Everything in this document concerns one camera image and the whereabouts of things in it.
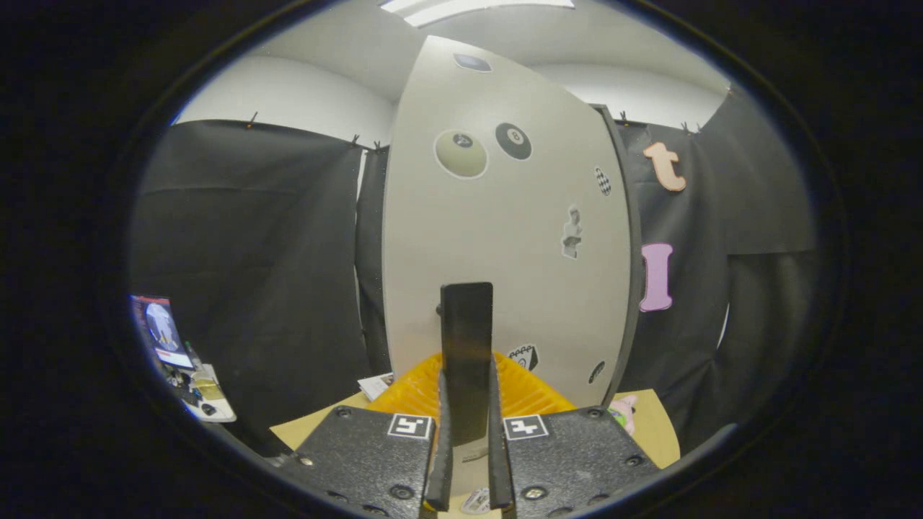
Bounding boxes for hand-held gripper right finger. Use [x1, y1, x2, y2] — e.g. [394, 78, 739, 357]
[487, 352, 661, 519]

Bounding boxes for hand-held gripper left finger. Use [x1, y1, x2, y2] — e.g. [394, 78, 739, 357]
[278, 352, 454, 519]

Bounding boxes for black door handle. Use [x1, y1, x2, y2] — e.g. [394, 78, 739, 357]
[438, 282, 495, 445]

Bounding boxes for grey shoe cabinet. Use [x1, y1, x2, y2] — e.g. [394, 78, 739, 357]
[591, 103, 645, 406]

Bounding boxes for beige shoe cabinet door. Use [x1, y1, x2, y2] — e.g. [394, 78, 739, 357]
[381, 35, 634, 518]

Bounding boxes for white book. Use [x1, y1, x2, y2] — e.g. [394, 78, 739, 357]
[358, 373, 395, 402]

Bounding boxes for green plush toy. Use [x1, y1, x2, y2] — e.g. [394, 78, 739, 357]
[608, 395, 638, 435]

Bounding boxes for cluttered white desk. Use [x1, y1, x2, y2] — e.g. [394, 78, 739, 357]
[166, 360, 237, 423]

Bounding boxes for black backdrop cloth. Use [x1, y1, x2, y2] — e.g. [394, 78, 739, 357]
[130, 83, 819, 455]

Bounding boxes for large ceiling light panel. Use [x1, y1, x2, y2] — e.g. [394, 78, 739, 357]
[380, 0, 575, 28]

